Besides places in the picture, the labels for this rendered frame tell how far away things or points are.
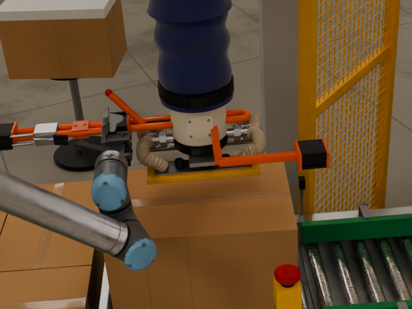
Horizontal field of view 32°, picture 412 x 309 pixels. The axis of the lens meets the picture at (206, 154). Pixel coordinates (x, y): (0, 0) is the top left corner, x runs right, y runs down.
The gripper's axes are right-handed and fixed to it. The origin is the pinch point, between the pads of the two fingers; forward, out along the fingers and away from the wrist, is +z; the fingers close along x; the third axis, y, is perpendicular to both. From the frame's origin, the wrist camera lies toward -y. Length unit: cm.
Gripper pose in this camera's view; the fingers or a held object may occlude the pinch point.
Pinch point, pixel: (108, 129)
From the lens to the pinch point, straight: 221.6
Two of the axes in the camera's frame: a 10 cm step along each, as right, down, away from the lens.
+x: -0.6, -8.5, -5.2
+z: -0.6, -5.2, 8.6
